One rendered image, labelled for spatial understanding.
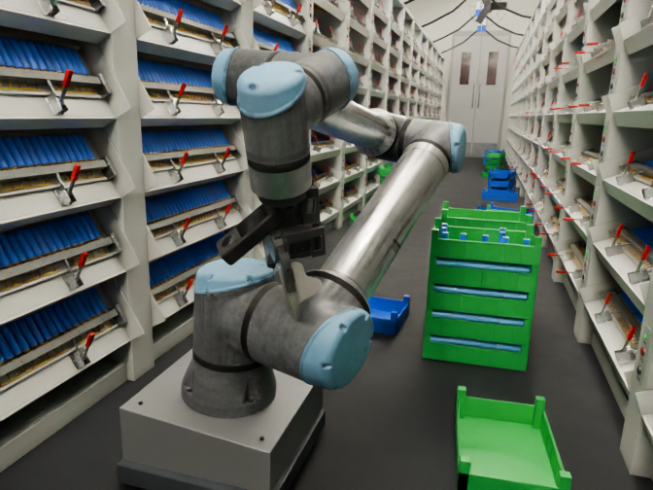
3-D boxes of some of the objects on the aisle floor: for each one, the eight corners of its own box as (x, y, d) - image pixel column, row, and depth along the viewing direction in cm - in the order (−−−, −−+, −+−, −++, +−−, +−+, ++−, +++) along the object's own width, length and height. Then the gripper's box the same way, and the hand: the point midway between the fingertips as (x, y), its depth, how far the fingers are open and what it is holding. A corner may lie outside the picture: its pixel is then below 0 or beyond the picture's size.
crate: (454, 414, 132) (457, 385, 130) (540, 426, 128) (544, 396, 126) (456, 496, 104) (459, 460, 102) (567, 515, 99) (572, 478, 97)
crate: (312, 321, 188) (312, 299, 186) (332, 303, 207) (332, 284, 205) (395, 335, 178) (396, 313, 176) (408, 315, 196) (410, 295, 194)
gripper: (337, 212, 72) (342, 320, 83) (294, 154, 87) (303, 252, 99) (276, 227, 70) (290, 335, 81) (243, 164, 85) (257, 263, 97)
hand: (281, 295), depth 89 cm, fingers open, 14 cm apart
